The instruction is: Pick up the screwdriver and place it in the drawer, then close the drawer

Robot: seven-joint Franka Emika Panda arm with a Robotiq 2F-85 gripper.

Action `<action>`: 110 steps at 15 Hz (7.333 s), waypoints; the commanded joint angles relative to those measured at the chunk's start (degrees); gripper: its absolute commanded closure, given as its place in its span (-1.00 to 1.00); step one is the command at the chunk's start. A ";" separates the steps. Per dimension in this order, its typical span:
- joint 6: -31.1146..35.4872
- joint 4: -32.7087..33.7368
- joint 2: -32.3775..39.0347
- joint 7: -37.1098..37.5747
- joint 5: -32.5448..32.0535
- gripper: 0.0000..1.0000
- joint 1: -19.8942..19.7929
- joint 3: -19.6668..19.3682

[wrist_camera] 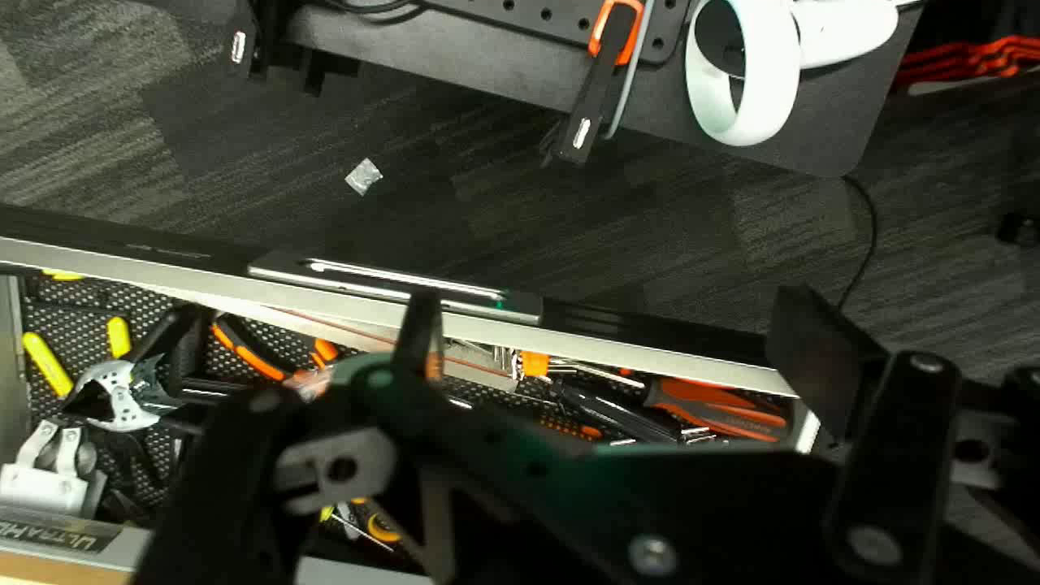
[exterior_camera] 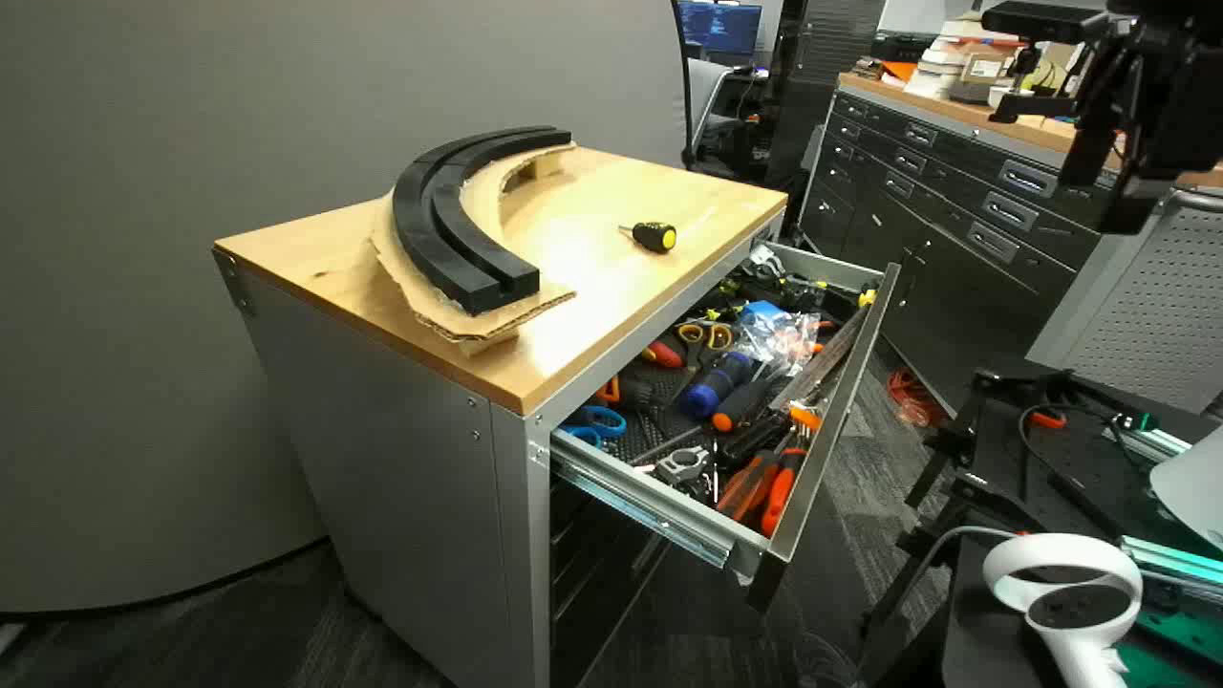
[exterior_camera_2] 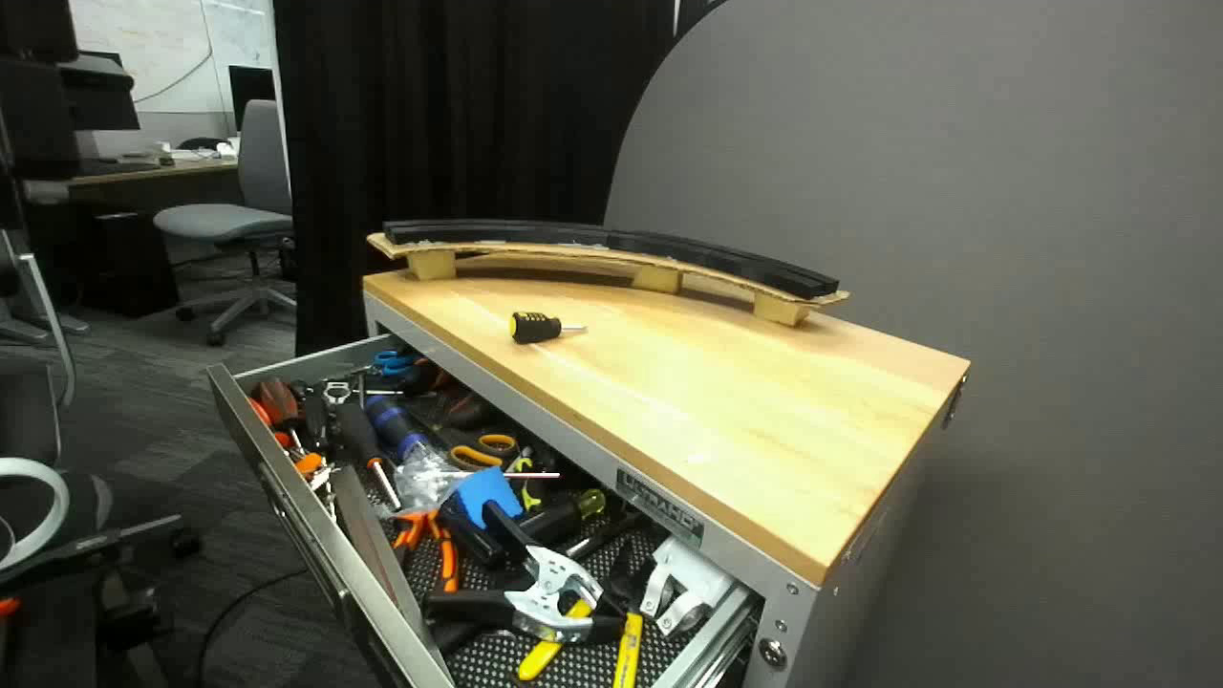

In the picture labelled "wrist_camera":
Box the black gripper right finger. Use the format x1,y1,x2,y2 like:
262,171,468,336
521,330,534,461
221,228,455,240
763,284,969,585

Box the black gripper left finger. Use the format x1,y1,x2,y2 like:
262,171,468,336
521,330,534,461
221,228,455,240
329,287,708,585

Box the wide steel cabinet drawer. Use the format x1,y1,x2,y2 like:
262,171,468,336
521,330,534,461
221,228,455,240
0,203,828,585

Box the white tape scrap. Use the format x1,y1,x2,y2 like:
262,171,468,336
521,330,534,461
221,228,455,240
340,156,388,199

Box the steel tool cabinet wood top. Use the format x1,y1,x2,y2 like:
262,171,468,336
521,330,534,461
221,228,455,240
0,508,437,585

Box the silver metal spring clamp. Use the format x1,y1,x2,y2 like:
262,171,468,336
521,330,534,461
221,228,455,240
63,353,191,438

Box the black cart board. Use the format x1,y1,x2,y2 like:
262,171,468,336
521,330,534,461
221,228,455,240
285,0,925,181

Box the white VR controller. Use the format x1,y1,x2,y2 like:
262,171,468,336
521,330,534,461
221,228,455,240
793,0,905,71
682,0,807,154

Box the black clamp white tag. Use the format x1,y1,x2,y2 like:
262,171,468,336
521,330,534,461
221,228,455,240
221,0,288,77

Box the orange yellow handled pliers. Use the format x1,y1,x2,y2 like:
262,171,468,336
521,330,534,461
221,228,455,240
320,494,413,551

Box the orange black handled tool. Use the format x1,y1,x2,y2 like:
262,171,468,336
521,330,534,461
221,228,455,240
645,374,793,450

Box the black floor cable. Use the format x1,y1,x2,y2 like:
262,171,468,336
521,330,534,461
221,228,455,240
826,171,884,320

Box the orange strap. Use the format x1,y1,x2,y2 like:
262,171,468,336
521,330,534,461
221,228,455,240
890,34,1040,97

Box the orange handled bar clamp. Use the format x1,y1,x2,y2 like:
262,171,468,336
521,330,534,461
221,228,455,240
535,0,659,171

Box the yellow handled tool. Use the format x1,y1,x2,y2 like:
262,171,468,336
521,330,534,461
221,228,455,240
15,330,78,404
103,311,137,363

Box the white plastic bracket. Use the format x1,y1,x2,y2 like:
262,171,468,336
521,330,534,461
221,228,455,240
0,415,107,519

